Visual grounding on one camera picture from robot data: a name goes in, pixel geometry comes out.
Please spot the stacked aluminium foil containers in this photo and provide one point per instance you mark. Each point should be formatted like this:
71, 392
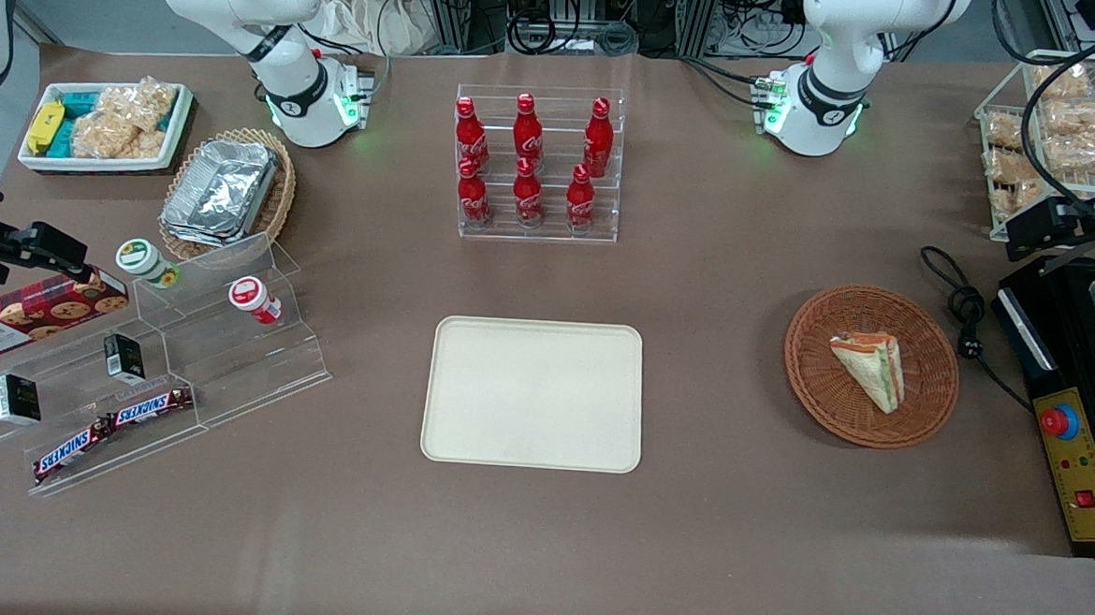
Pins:
221, 192

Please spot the red lid yogurt cup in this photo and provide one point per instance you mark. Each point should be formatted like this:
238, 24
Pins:
250, 296

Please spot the yellow snack packet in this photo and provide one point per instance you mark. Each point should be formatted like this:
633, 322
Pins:
44, 126

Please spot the beige cloth bag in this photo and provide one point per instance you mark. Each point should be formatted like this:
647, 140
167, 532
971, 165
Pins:
366, 12

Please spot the clear acrylic step display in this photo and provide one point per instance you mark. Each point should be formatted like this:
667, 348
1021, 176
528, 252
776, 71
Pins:
226, 366

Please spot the white rectangular snack bin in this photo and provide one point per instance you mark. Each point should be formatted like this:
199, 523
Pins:
96, 164

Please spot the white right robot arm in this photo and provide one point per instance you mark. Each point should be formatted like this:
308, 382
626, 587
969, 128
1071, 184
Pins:
288, 78

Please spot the triangular sandwich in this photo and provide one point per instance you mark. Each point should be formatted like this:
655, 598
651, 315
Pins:
872, 371

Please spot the bagged fried snack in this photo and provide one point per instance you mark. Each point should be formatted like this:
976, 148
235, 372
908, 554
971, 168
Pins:
1081, 134
1063, 83
1004, 130
1009, 177

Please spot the black yellow control box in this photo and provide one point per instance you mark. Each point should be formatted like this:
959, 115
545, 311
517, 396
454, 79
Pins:
1069, 372

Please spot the red cookie box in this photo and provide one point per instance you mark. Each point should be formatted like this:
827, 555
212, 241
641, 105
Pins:
31, 318

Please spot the round brown wicker basket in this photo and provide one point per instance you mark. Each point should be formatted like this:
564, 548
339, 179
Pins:
820, 387

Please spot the clear acrylic bottle rack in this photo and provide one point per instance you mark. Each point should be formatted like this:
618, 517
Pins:
551, 233

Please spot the teal snack packet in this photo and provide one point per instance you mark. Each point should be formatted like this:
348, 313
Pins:
62, 140
80, 103

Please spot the small black box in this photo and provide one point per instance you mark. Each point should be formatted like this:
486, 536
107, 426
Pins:
123, 357
18, 400

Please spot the red emergency stop button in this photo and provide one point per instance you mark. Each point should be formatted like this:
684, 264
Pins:
1059, 422

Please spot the red cola bottle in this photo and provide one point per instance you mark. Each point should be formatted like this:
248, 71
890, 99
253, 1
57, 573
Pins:
469, 135
599, 137
528, 130
580, 201
473, 199
528, 197

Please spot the oval light wicker basket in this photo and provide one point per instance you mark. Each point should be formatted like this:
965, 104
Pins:
279, 200

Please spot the brown snickers bar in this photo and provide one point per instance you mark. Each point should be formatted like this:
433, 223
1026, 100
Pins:
151, 406
71, 451

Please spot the green lid yogurt cup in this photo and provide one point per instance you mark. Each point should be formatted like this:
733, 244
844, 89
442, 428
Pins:
140, 258

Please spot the clear bag rice crackers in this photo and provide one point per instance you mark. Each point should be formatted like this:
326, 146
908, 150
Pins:
121, 121

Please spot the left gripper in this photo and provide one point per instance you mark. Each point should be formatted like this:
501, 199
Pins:
1092, 216

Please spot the beige plastic tray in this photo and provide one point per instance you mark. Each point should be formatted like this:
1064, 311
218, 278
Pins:
533, 396

